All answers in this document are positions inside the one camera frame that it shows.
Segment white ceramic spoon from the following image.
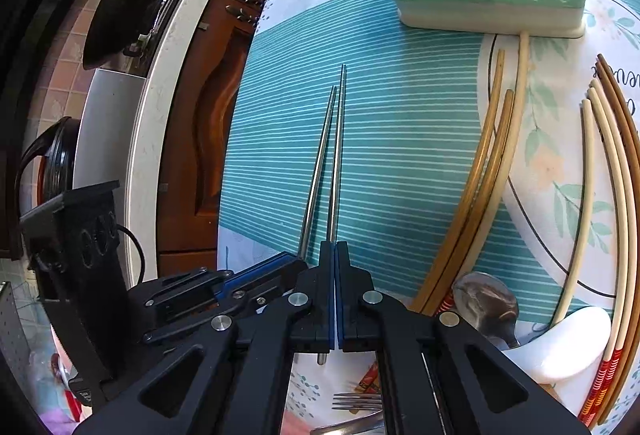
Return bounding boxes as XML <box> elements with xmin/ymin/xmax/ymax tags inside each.
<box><xmin>501</xmin><ymin>306</ymin><xmax>613</xmax><ymax>386</ymax></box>

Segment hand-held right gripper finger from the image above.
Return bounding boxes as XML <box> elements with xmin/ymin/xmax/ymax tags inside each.
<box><xmin>337</xmin><ymin>241</ymin><xmax>591</xmax><ymax>435</ymax></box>
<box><xmin>75</xmin><ymin>241</ymin><xmax>337</xmax><ymax>435</ymax></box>

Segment brown wooden kitchen cabinets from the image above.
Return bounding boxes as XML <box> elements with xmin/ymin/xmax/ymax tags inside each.
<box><xmin>157</xmin><ymin>0</ymin><xmax>321</xmax><ymax>266</ymax></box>

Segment metal chopstick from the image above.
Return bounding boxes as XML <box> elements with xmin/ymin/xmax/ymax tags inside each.
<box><xmin>317</xmin><ymin>64</ymin><xmax>348</xmax><ymax>366</ymax></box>
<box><xmin>298</xmin><ymin>86</ymin><xmax>338</xmax><ymax>262</ymax></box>

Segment black cable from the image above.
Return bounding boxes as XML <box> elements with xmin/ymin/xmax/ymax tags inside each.
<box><xmin>116</xmin><ymin>224</ymin><xmax>147</xmax><ymax>288</ymax></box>

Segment small metal spoon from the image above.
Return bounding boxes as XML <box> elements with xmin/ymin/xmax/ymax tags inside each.
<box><xmin>451</xmin><ymin>271</ymin><xmax>522</xmax><ymax>350</ymax></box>

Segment white kitchen countertop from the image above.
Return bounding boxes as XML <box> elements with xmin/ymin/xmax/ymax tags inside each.
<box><xmin>124</xmin><ymin>0</ymin><xmax>281</xmax><ymax>288</ymax></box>

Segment teal striped floral tablecloth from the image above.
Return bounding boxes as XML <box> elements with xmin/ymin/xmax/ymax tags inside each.
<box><xmin>216</xmin><ymin>0</ymin><xmax>640</xmax><ymax>435</ymax></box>

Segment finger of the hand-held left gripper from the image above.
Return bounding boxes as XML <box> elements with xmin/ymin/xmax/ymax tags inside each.
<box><xmin>141</xmin><ymin>259</ymin><xmax>309</xmax><ymax>347</ymax></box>
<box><xmin>145</xmin><ymin>252</ymin><xmax>297</xmax><ymax>314</ymax></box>

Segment large metal spoon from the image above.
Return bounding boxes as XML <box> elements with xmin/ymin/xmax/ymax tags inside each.
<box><xmin>309</xmin><ymin>417</ymin><xmax>386</xmax><ymax>435</ymax></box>

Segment black wok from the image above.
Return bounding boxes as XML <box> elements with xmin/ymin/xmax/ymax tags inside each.
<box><xmin>81</xmin><ymin>0</ymin><xmax>168</xmax><ymax>70</ymax></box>

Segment brown bamboo chopstick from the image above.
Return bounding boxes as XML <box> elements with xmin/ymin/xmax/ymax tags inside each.
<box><xmin>596</xmin><ymin>54</ymin><xmax>640</xmax><ymax>140</ymax></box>
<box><xmin>421</xmin><ymin>89</ymin><xmax>515</xmax><ymax>318</ymax></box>
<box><xmin>595</xmin><ymin>60</ymin><xmax>640</xmax><ymax>426</ymax></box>
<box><xmin>356</xmin><ymin>49</ymin><xmax>506</xmax><ymax>397</ymax></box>

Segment metal fork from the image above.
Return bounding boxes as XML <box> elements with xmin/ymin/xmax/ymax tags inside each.
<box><xmin>331</xmin><ymin>391</ymin><xmax>385</xmax><ymax>412</ymax></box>

